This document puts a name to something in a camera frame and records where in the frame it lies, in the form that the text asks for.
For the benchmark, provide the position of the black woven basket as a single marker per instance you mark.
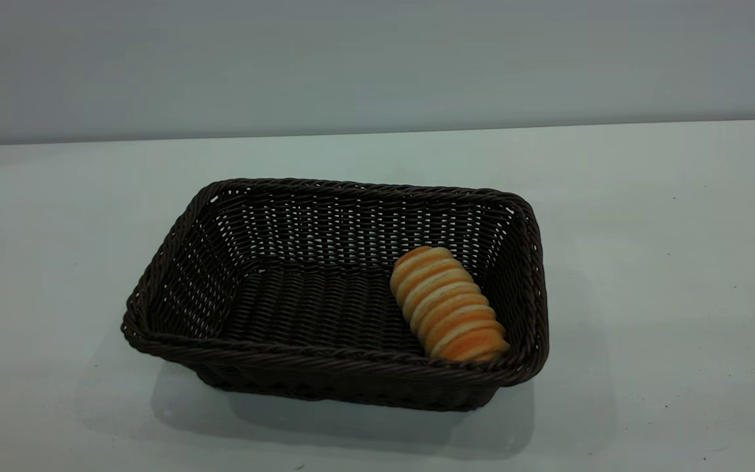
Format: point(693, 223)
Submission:
point(299, 308)

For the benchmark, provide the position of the ridged orange bread roll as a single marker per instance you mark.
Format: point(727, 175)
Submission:
point(446, 305)

